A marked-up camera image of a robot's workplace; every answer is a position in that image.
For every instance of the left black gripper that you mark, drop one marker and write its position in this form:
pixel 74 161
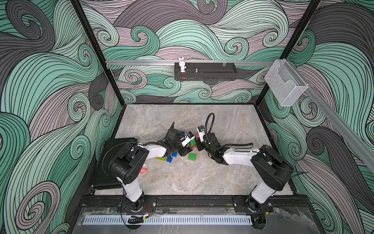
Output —
pixel 185 151

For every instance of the aluminium rail right wall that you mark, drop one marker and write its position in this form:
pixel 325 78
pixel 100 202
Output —
pixel 347 105

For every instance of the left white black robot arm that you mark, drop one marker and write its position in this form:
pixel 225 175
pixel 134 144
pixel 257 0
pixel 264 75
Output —
pixel 125 161

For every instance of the black wall shelf tray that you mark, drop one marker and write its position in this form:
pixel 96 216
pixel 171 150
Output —
pixel 208 72

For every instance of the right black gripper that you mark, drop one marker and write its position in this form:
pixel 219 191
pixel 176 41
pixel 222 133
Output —
pixel 198 143

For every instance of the green lego brick right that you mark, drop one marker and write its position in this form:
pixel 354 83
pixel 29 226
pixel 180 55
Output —
pixel 192 157

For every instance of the aluminium rail back wall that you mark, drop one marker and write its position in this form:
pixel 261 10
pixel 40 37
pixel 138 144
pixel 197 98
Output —
pixel 137 62

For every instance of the black box on table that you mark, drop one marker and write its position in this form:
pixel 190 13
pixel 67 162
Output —
pixel 104 179

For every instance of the dark green lego brick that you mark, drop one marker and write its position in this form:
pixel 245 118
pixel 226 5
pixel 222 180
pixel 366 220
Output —
pixel 192 143

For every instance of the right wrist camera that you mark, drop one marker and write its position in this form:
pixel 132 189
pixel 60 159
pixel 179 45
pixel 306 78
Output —
pixel 201 132

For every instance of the clear plastic wall bin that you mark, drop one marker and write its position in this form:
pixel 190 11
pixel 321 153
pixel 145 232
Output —
pixel 286 82

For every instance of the white slotted cable duct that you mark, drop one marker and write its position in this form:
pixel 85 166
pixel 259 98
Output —
pixel 171 220

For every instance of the lime long lego brick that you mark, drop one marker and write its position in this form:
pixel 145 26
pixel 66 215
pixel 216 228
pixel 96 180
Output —
pixel 163 159

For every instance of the pink toy figure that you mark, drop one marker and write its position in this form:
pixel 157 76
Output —
pixel 143 170

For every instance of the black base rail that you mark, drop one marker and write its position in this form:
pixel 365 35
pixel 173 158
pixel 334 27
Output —
pixel 153 203

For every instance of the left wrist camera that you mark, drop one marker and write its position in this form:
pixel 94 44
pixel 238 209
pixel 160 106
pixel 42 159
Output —
pixel 189 136

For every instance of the white pink bunny figurine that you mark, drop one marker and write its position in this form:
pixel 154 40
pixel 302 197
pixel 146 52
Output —
pixel 182 64

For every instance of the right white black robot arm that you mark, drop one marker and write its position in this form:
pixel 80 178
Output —
pixel 273 169

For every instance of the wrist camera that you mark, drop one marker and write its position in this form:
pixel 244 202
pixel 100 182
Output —
pixel 189 136
pixel 201 132

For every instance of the aluminium rail wall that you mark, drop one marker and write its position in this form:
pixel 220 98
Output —
pixel 137 62
pixel 347 105

